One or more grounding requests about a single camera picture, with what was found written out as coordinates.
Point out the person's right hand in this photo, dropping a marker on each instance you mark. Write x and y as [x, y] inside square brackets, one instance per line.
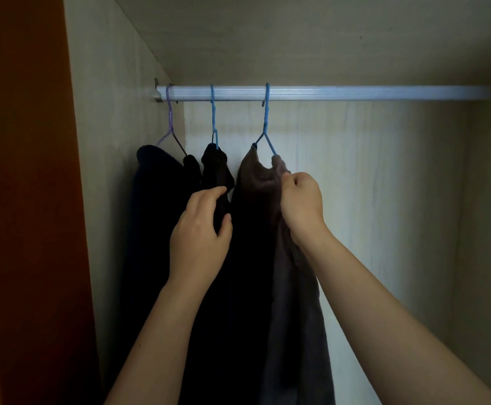
[302, 206]

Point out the person's left hand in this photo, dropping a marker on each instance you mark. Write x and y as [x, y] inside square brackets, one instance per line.
[197, 244]

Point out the person's right fingers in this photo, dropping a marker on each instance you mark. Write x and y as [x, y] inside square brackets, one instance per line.
[292, 181]

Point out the person's left thumb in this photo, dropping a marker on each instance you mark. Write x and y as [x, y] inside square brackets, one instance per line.
[225, 231]

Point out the brown-grey garment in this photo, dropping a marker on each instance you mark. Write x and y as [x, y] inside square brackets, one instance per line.
[283, 291]

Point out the black garment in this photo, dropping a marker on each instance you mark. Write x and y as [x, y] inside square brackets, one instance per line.
[224, 316]

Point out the person's right forearm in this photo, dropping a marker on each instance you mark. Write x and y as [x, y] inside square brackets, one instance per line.
[384, 328]

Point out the person's left forearm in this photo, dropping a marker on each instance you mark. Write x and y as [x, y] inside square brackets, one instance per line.
[157, 350]

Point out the dark navy hanging garment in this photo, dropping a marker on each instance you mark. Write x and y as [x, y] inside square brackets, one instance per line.
[152, 248]

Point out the white closet rod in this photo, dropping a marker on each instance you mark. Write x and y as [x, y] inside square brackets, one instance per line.
[325, 93]

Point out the orange-brown wardrobe door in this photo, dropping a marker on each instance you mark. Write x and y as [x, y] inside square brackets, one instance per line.
[26, 206]

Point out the metal rod bracket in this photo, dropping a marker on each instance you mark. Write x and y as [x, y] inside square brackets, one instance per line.
[157, 90]

